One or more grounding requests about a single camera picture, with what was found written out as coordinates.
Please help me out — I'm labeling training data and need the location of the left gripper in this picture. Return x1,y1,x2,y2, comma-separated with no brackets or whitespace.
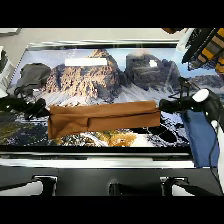
24,97,51,120

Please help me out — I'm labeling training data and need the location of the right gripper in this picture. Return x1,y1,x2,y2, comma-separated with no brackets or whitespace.
159,98,193,115

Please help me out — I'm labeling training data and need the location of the black cable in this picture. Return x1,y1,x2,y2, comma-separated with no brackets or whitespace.
207,120,224,189

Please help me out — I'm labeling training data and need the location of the silver frame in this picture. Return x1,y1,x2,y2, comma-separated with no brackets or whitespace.
0,152,196,197

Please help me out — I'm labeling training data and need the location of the brown T-shirt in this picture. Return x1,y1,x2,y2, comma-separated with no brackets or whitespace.
47,99,162,140

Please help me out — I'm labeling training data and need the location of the grey garment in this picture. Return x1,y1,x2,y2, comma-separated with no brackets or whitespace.
14,62,53,92

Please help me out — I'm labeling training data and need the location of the yellow black striped garment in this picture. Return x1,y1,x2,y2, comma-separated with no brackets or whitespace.
181,27,224,74

